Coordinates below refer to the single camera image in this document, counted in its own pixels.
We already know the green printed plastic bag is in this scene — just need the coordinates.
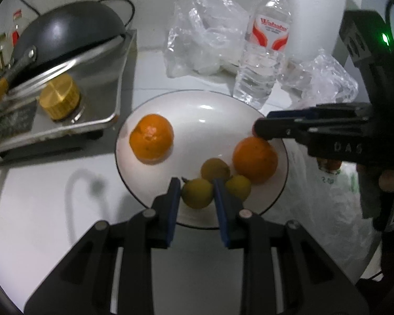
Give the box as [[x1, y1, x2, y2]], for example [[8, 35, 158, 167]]
[[282, 138, 381, 279]]

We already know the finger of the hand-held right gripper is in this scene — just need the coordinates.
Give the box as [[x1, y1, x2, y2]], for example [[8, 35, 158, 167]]
[[252, 117, 316, 145], [266, 103, 370, 120]]

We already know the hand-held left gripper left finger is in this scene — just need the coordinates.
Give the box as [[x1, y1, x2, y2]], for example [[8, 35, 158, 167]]
[[24, 177, 182, 315]]

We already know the steel induction cooker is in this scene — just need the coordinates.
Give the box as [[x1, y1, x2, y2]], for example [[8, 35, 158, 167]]
[[0, 29, 138, 168]]

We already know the clear water bottle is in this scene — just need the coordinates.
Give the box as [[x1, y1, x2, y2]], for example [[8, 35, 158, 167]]
[[233, 0, 293, 109]]

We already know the crumpled clear plastic bag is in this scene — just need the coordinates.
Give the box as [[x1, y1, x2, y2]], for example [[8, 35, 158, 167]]
[[279, 49, 359, 104]]

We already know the black cooker cable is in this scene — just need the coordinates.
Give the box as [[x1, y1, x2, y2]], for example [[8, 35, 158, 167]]
[[95, 0, 135, 28]]

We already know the person's right hand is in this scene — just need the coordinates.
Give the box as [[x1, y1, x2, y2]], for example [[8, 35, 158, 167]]
[[379, 170, 394, 192]]

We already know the tangerine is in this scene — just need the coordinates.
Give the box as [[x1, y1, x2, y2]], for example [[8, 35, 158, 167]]
[[317, 158, 343, 174], [129, 114, 174, 165], [232, 137, 279, 185]]

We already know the black wok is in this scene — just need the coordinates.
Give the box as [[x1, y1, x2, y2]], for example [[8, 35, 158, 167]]
[[0, 2, 127, 106]]

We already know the dark sauce bottle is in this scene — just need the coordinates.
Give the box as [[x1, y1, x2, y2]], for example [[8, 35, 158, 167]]
[[0, 33, 10, 73]]

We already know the small green fruit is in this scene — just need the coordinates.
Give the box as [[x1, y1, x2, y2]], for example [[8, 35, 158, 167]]
[[225, 175, 252, 201], [181, 178, 215, 209], [201, 158, 231, 182]]

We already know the white plate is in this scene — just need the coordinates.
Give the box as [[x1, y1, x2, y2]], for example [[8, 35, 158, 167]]
[[115, 90, 289, 229]]

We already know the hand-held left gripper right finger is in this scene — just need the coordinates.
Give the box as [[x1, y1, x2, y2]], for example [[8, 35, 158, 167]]
[[213, 179, 370, 315]]

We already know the gold cooker knob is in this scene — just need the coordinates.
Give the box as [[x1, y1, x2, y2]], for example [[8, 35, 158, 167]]
[[39, 74, 82, 121]]

